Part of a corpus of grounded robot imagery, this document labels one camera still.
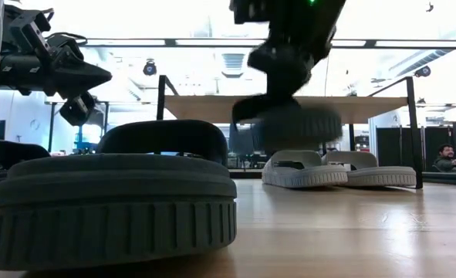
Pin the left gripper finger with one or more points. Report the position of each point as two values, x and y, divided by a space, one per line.
77 110
29 32

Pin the dark green rubber slide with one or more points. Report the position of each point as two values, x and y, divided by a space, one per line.
115 201
301 129

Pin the black rubber slide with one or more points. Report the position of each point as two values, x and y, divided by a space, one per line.
23 150

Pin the beige rubber slide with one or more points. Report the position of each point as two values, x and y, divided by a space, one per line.
382 177
305 177

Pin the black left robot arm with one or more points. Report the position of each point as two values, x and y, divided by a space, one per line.
7 42

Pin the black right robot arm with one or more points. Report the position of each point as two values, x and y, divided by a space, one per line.
293 19

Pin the equipment rack with lights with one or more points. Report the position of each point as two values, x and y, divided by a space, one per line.
85 146

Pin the black ceiling spotlight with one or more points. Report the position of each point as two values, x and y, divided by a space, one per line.
149 68
423 71

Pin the overhead light bar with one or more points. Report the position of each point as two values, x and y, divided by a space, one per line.
169 43

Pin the black partition panels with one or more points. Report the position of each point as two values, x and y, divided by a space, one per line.
389 146

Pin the person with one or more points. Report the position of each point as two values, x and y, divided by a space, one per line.
446 151

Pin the black rack frame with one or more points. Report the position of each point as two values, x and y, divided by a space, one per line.
52 127

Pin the silver ceiling duct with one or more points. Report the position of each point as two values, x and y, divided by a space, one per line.
233 63

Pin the black frame wooden shelf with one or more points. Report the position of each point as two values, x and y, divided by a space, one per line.
204 108

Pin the black table frame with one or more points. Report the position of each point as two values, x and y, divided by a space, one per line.
447 178

